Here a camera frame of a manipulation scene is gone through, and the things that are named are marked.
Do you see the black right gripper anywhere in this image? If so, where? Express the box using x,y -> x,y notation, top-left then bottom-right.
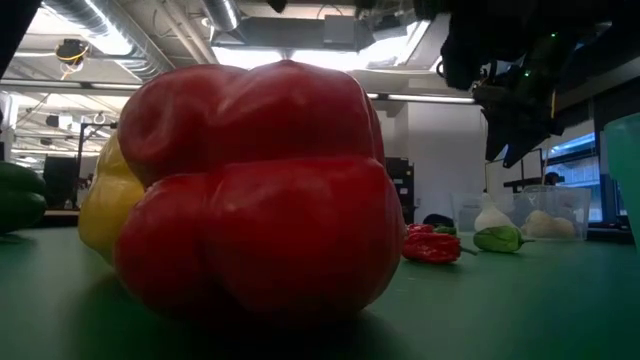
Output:
472,34 -> 571,169

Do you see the white garlic bulb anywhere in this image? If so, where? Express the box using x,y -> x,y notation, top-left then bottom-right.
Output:
472,193 -> 517,233
549,215 -> 578,240
519,209 -> 556,240

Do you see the green bell pepper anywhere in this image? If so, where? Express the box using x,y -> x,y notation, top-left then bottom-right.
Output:
0,160 -> 48,236

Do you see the black framed whiteboard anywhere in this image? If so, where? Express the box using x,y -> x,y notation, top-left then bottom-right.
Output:
483,147 -> 545,195

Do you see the clear plastic container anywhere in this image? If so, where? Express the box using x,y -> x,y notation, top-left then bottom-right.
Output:
448,185 -> 592,242

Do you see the long ceiling light strip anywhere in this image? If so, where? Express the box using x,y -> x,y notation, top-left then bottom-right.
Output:
364,91 -> 476,106

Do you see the black rounded table fixture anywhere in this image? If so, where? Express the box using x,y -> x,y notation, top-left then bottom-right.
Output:
421,213 -> 456,229

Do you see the black cabinet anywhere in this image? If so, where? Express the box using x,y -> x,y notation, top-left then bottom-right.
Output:
384,156 -> 416,224

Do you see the teal translucent plastic basket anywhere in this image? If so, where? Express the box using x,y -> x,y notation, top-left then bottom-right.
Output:
602,112 -> 640,251

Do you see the red bell pepper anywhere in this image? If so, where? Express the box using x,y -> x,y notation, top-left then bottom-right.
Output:
111,59 -> 407,317

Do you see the yellow bell pepper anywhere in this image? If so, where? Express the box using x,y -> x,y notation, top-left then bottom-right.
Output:
77,132 -> 147,264

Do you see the black monitor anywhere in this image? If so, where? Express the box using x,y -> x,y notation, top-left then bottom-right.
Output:
42,155 -> 81,209

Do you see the silver ventilation duct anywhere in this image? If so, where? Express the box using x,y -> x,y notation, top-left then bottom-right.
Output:
199,0 -> 242,32

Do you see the silver spiral ceiling duct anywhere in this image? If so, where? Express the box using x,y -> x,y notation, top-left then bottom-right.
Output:
39,0 -> 176,81

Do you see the black yellow ceiling cable reel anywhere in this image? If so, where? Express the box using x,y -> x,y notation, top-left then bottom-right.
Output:
53,38 -> 92,67

